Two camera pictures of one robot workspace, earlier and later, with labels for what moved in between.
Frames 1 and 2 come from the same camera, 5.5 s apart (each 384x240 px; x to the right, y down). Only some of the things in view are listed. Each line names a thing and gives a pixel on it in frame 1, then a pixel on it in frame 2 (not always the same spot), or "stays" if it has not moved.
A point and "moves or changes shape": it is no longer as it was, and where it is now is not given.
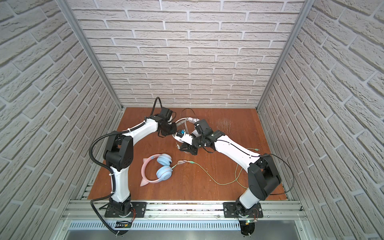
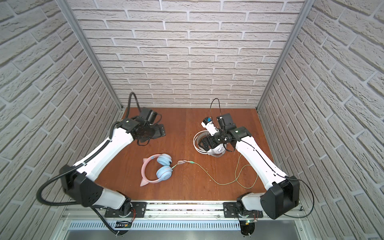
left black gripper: (166, 133) to (162, 132)
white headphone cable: (178, 145) moves or changes shape
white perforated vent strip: (159, 225) stays
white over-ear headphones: (181, 135) moves or changes shape
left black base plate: (138, 210) stays
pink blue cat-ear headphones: (163, 173) stays
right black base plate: (231, 209) stays
